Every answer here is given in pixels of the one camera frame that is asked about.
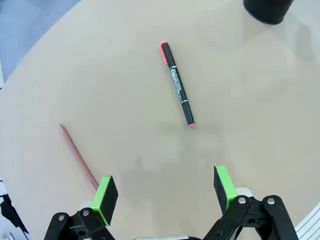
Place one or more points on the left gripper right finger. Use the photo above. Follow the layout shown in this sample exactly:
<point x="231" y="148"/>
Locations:
<point x="225" y="190"/>

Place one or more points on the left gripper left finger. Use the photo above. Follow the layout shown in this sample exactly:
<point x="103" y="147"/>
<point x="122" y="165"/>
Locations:
<point x="105" y="200"/>

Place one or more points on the reddish brown pencil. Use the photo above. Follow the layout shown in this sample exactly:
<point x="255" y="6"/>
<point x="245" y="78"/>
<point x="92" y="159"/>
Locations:
<point x="75" y="152"/>

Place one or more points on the black marker pink caps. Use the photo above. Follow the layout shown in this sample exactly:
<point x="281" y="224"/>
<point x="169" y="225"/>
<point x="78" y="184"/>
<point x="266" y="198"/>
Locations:
<point x="178" y="86"/>

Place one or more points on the black mesh pen holder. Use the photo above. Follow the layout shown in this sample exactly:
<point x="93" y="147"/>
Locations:
<point x="267" y="10"/>

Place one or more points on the white slatted base table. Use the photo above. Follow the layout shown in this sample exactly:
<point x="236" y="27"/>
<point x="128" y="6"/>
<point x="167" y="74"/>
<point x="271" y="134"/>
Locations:
<point x="311" y="225"/>

